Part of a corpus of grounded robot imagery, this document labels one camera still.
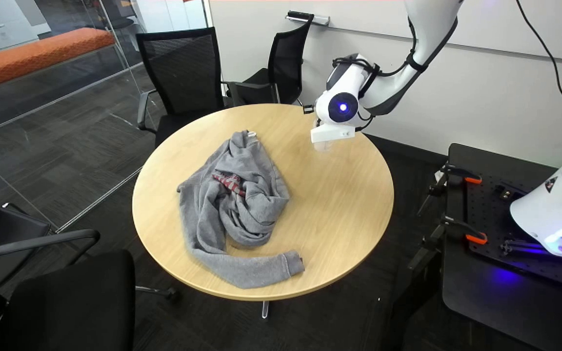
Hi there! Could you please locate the white gripper block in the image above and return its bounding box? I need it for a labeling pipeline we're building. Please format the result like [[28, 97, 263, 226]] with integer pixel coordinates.
[[307, 120, 360, 146]]

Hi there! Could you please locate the black mesh office chair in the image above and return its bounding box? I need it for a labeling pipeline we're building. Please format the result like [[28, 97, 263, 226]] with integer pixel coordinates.
[[225, 11, 315, 107], [134, 25, 225, 146]]

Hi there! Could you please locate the grey hooded sweatshirt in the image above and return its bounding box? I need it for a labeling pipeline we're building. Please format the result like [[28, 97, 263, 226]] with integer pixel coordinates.
[[175, 128, 305, 290]]

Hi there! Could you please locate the whiteboard eraser on ledge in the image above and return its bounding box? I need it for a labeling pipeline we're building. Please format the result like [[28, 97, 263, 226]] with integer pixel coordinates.
[[284, 9, 331, 29]]

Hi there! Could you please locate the orange black bar clamp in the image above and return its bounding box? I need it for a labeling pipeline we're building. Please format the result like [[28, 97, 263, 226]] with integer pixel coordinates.
[[407, 214, 491, 272], [430, 163, 483, 198]]

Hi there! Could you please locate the black perforated robot platform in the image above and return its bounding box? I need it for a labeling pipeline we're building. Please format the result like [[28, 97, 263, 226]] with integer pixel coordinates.
[[438, 142, 562, 351]]

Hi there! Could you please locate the orange upholstered bench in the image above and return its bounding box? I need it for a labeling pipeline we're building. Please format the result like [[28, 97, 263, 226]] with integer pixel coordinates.
[[0, 25, 116, 97]]

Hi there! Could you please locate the black hanging cable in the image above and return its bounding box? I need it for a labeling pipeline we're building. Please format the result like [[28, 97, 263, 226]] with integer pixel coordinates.
[[512, 0, 562, 122]]

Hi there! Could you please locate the glass partition with metal rail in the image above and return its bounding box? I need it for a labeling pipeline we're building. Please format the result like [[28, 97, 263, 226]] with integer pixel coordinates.
[[0, 0, 212, 233]]

